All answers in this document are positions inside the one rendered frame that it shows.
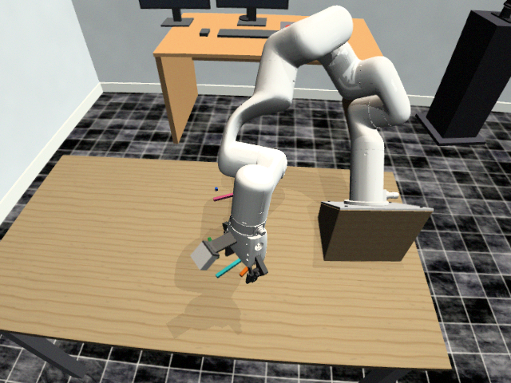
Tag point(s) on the turquoise rod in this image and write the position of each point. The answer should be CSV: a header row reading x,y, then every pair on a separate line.
x,y
226,269

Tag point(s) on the pink rod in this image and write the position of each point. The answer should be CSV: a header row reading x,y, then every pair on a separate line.
x,y
223,197

